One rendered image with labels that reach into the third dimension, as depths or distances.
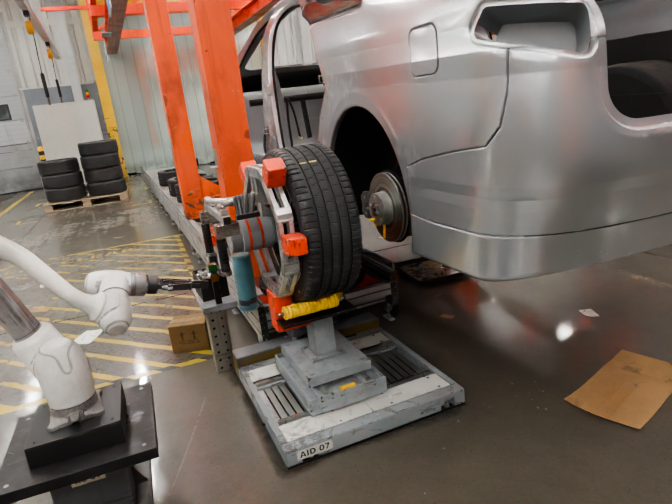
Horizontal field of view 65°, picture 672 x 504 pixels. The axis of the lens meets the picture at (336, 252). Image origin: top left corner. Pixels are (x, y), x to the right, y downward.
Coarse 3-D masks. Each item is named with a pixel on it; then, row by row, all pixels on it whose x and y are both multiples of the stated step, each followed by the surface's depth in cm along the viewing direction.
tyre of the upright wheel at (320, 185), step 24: (312, 144) 224; (288, 168) 204; (312, 168) 205; (336, 168) 208; (312, 192) 200; (336, 192) 203; (312, 216) 198; (336, 216) 201; (312, 240) 199; (336, 240) 203; (360, 240) 207; (312, 264) 202; (336, 264) 207; (360, 264) 213; (312, 288) 212; (336, 288) 222
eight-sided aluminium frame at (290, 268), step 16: (256, 176) 214; (272, 192) 203; (272, 208) 202; (288, 208) 200; (288, 224) 201; (256, 256) 246; (272, 272) 242; (288, 272) 205; (272, 288) 230; (288, 288) 221
